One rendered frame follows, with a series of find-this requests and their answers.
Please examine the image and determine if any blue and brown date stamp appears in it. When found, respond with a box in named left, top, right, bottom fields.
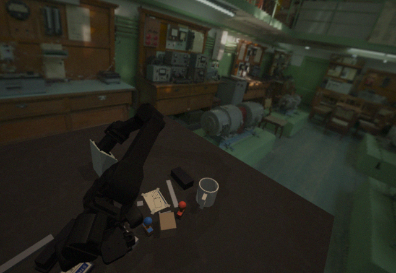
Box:
left=142, top=217, right=153, bottom=237

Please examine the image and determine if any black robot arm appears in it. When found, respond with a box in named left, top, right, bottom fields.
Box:
left=61, top=102, right=165, bottom=265

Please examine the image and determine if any tan inspection card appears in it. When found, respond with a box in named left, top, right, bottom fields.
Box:
left=141, top=188, right=170, bottom=215

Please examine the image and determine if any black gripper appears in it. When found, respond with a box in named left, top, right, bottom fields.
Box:
left=54, top=204, right=143, bottom=272

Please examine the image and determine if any grey cylindrical cup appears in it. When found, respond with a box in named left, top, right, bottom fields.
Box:
left=196, top=178, right=219, bottom=209

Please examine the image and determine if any tan cardboard box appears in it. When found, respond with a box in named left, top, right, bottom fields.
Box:
left=158, top=212, right=176, bottom=238

